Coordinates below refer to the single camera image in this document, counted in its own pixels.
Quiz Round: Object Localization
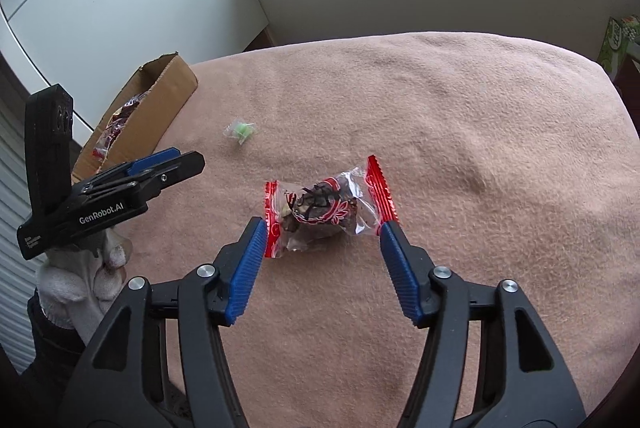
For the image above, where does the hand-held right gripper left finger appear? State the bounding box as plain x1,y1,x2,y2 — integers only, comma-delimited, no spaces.
62,216,269,428

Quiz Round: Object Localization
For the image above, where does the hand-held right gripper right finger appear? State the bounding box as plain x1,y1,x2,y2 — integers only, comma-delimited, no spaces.
378,222,588,428

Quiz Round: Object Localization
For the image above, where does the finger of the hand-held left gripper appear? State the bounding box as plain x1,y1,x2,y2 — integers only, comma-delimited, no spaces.
102,147,182,181
125,152,206,203

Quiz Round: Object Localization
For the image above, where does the brown cardboard box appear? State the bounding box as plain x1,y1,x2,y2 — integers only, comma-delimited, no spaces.
71,52,199,183

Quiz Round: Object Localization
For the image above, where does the green candy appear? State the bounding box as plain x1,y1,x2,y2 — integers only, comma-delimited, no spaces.
223,120,257,146

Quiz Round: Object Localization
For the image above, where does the clear red dried fruit packet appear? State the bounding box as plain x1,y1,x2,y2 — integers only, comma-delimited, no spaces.
263,155,401,260
92,92,151,159

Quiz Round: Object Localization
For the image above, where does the person's left forearm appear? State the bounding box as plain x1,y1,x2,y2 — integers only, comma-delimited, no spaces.
20,288,96,389

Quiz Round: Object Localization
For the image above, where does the person's left hand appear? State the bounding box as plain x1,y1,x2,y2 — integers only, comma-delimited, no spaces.
37,228,133,344

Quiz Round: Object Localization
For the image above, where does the white ribbed panel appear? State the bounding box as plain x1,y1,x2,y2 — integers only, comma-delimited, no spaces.
0,102,51,374

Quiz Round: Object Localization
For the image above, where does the pink fleece blanket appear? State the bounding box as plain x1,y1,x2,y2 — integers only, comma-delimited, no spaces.
75,32,640,428

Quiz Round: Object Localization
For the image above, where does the green printed carton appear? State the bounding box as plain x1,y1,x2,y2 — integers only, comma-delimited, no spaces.
597,14,640,81

